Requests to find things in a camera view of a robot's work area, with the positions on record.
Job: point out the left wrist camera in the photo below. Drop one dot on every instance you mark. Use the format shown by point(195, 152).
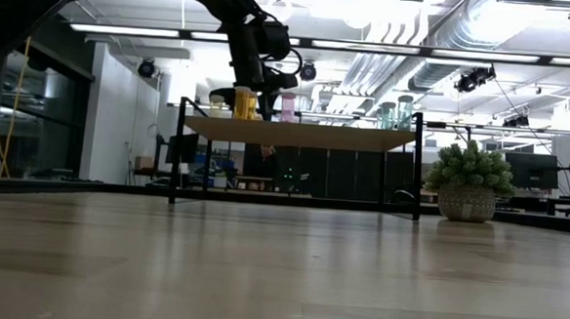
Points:
point(276, 39)

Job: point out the round white pendant lamp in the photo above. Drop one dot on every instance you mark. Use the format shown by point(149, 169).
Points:
point(279, 8)

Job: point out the black aluminium frame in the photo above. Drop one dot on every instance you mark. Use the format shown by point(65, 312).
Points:
point(68, 187)

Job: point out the black track spotlight cluster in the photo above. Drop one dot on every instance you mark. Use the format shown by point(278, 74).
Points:
point(475, 77)

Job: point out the brown cardboard box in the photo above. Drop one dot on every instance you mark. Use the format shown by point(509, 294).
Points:
point(144, 163)

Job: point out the yellow medicine bottle white cap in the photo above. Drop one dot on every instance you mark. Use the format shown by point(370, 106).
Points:
point(216, 108)

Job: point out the person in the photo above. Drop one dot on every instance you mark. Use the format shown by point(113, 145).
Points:
point(267, 153)

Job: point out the pink medicine bottle white cap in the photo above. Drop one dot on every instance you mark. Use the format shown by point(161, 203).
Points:
point(287, 110)

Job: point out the black computer monitor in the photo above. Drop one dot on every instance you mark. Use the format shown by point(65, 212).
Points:
point(183, 148)
point(531, 170)

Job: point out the linear ceiling light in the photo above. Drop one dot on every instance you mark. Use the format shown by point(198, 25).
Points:
point(125, 30)

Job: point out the black partition panels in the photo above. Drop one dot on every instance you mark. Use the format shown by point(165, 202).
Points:
point(352, 173)

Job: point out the green potted plant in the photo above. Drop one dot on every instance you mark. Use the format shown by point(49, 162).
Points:
point(467, 171)

